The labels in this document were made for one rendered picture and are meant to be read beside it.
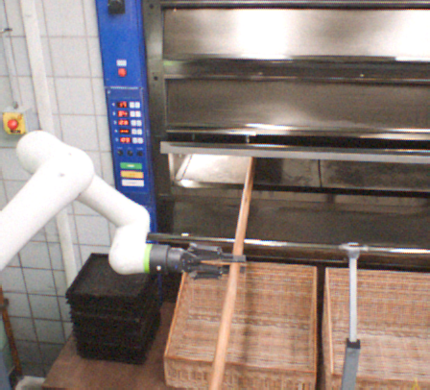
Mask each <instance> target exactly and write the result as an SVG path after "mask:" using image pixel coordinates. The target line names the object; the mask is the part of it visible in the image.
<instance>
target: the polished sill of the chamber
mask: <svg viewBox="0 0 430 390"><path fill-rule="evenodd" d="M244 190H245V184H244V183H220V182H199V181H178V180H174V182H173V185H172V195H182V196H203V197H223V198H243V195H244ZM251 199H262V200H282V201H302V202H322V203H342V204H362V205H381V206H401V207H430V192H414V191H391V190H370V189H348V188H328V187H306V186H285V185H263V183H253V184H252V189H251Z"/></svg>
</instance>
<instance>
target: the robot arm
mask: <svg viewBox="0 0 430 390"><path fill-rule="evenodd" d="M15 156H16V160H17V162H18V164H19V166H20V167H21V168H22V169H23V170H24V171H26V172H27V173H30V174H31V175H33V176H32V178H31V179H30V180H29V181H28V182H26V183H25V185H24V186H23V188H22V189H21V190H20V191H19V192H18V193H17V195H16V196H15V197H14V198H13V199H12V200H11V201H10V202H9V203H8V204H7V205H6V206H5V207H4V208H3V209H2V210H1V211H0V272H2V271H3V270H4V269H5V268H6V267H7V266H8V264H9V263H10V262H11V261H12V260H13V259H14V258H15V257H16V255H17V254H18V253H19V252H20V251H21V250H22V249H23V248H24V247H25V246H26V245H27V244H28V243H29V242H30V241H31V240H32V239H33V238H34V237H35V236H36V235H37V234H38V232H39V231H40V230H41V229H42V228H43V227H44V226H45V225H46V224H47V223H48V222H49V221H50V220H51V219H53V218H54V217H55V216H56V215H57V214H58V213H59V212H60V211H62V210H63V209H64V208H65V207H66V206H68V205H69V204H70V203H71V202H72V201H74V200H75V201H77V202H79V203H81V204H83V205H84V206H86V207H89V208H91V209H93V210H94V211H96V212H97V213H99V214H100V215H102V216H103V217H105V218H106V219H107V220H108V221H109V222H111V223H112V224H113V226H114V227H115V228H116V231H115V235H114V239H113V242H112V245H111V249H110V251H109V255H108V260H109V263H110V265H111V268H112V269H113V270H114V271H115V272H116V273H118V274H121V275H131V274H159V275H168V274H169V273H170V272H171V273H181V272H184V273H187V274H189V275H190V277H191V279H190V280H198V279H220V278H221V276H222V274H228V273H229V267H230V265H224V266H223V267H220V266H214V265H209V264H203V263H201V261H209V260H221V261H223V262H227V263H246V256H238V255H234V254H233V253H223V251H222V248H221V247H216V246H209V245H202V244H197V243H195V242H190V245H189V248H188V249H184V250H183V249H180V248H172V247H171V246H170V245H157V244H145V241H146V236H147V232H148V228H149V226H150V215H149V213H148V211H147V210H146V209H145V208H144V207H142V206H140V205H139V204H137V203H135V202H132V201H130V200H129V199H127V198H125V196H123V195H122V194H120V193H119V192H118V191H116V190H115V189H114V188H112V187H111V186H110V184H109V183H107V182H106V181H105V180H103V179H102V178H101V177H100V176H99V175H98V174H97V173H96V172H95V171H94V165H93V162H92V160H91V159H90V157H88V156H87V155H86V154H85V153H84V152H82V151H80V150H78V149H75V148H72V147H70V146H67V145H65V143H63V142H61V141H60V140H59V139H57V138H56V137H55V136H53V135H52V134H50V133H47V132H44V131H34V132H31V133H28V134H26V135H23V136H22V137H21V138H20V140H19V142H18V144H17V146H16V150H15ZM193 251H197V252H203V253H195V252H193ZM194 271H205V272H194Z"/></svg>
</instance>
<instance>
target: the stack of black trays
mask: <svg viewBox="0 0 430 390"><path fill-rule="evenodd" d="M108 255H109V254H101V253H91V254H90V256H89V257H88V259H87V261H86V262H85V264H84V266H83V267H82V269H81V270H80V272H79V274H77V275H78V276H76V278H74V280H73V281H72V283H71V284H70V286H69V287H68V289H67V290H66V292H65V296H66V297H65V299H68V300H67V301H66V304H68V305H71V306H70V308H72V309H71V311H70V312H69V314H72V315H71V317H70V318H72V320H71V323H74V324H73V326H72V327H71V328H73V330H72V331H75V333H74V335H73V337H76V338H75V339H74V342H78V343H77V345H76V347H78V349H77V351H79V352H78V354H77V355H80V356H81V357H87V358H96V359H104V360H113V361H122V362H130V363H138V364H143V363H145V360H146V358H147V355H148V352H149V350H150V348H151V345H152V343H153V340H154V337H155V333H156V330H157V328H158V325H159V323H160V320H161V317H160V315H161V312H159V310H160V306H159V298H158V297H159V294H158V291H159V290H157V289H158V285H157V283H158V280H157V279H158V278H157V277H156V276H157V274H131V275H121V274H118V273H116V272H115V271H114V270H113V269H112V268H111V265H110V263H109V260H108Z"/></svg>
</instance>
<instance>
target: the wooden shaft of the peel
mask: <svg viewBox="0 0 430 390"><path fill-rule="evenodd" d="M255 163H256V158H255V157H250V162H249V167H248V173H247V178H246V183H245V190H244V195H243V201H242V206H241V211H240V217H238V223H237V229H236V234H235V239H234V245H233V250H232V253H233V254H234V255H238V256H241V255H242V253H243V248H244V241H245V234H246V228H247V222H248V214H249V208H250V201H251V189H252V182H253V175H254V168H255ZM239 268H241V263H230V267H229V273H228V278H227V289H226V294H225V299H224V305H223V311H222V317H221V322H220V327H219V332H218V338H217V344H216V349H215V354H214V359H213V365H212V372H211V377H210V382H209V387H208V390H222V385H223V378H224V371H225V365H226V358H227V346H228V339H229V333H230V327H231V320H232V313H233V308H234V300H235V293H236V287H237V281H238V274H239Z"/></svg>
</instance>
